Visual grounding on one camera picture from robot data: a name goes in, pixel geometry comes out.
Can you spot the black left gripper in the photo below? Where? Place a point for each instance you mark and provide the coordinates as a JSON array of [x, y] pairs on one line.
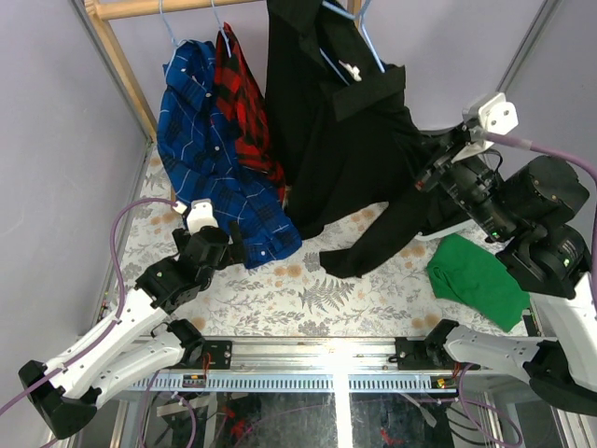
[[229, 247]]

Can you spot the black shirt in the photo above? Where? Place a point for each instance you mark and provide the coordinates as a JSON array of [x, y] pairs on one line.
[[342, 148]]

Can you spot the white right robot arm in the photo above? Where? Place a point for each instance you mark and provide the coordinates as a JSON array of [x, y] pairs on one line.
[[524, 196]]

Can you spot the green cloth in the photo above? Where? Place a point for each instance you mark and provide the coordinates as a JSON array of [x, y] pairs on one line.
[[465, 273]]

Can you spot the blue plaid shirt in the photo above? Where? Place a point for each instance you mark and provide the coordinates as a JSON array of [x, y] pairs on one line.
[[197, 147]]

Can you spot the red shirt wire hanger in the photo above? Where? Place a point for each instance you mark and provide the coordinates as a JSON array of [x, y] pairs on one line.
[[221, 29]]

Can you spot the wooden clothes rack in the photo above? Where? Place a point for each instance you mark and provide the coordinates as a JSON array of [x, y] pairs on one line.
[[100, 14]]

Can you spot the blue shirt wire hanger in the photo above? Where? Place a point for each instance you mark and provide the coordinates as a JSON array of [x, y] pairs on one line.
[[177, 43]]

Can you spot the white plastic basket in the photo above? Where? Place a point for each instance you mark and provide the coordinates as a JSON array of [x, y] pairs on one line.
[[445, 232]]

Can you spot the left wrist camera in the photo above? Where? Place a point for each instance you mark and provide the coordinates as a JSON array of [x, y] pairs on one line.
[[197, 215]]

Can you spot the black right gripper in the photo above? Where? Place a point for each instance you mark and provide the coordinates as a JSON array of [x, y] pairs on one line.
[[436, 172]]

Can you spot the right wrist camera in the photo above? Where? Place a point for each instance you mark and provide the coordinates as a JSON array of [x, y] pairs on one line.
[[491, 114]]

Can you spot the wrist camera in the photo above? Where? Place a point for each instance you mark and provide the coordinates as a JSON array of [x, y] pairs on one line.
[[491, 114], [197, 215]]

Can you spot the aluminium mounting rail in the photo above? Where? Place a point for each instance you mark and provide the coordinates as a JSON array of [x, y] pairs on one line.
[[268, 364]]

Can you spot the red plaid shirt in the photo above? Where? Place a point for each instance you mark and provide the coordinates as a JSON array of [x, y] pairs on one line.
[[240, 100]]

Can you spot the black shirt wire hanger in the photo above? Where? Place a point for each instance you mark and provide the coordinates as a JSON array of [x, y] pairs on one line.
[[346, 48]]

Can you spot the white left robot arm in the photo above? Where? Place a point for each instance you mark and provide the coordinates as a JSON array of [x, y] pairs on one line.
[[136, 339]]

